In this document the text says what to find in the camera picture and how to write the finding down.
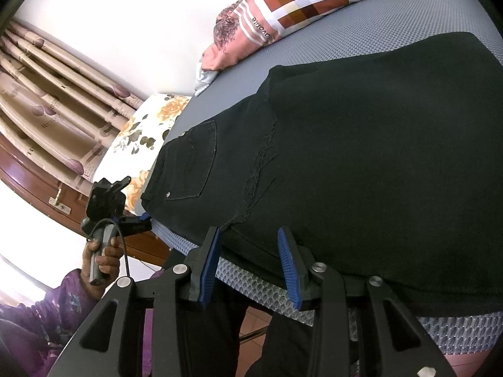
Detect light grey cloth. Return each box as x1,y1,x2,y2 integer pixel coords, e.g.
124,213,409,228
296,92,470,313
194,61,221,97

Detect beige patterned curtain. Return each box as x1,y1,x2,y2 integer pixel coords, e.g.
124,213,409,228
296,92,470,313
0,19,146,195

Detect person's left forearm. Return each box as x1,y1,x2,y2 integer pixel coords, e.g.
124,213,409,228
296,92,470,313
0,267,103,377

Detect brown wooden cabinet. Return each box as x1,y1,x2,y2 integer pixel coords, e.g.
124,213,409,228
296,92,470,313
0,145,170,265

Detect thin black cable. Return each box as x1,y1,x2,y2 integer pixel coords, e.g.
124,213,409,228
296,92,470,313
116,235,135,280

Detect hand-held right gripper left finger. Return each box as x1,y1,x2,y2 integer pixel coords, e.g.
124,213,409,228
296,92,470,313
45,226,224,377

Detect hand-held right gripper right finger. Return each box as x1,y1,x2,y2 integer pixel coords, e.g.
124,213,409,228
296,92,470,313
277,227,458,377

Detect floral mattress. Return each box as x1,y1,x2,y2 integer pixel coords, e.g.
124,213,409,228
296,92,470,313
94,93,193,215

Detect grey mesh mat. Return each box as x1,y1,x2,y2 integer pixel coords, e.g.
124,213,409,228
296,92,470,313
151,0,503,356

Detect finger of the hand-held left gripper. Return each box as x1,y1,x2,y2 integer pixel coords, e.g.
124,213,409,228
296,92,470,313
120,212,153,237

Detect black pants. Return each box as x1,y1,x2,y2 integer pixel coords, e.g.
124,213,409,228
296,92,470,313
140,31,503,319

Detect person's left hand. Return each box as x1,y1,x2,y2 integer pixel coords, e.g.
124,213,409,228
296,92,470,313
80,236,122,284

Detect brass cabinet handle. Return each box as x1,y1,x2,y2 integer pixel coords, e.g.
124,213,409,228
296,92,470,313
49,186,72,215

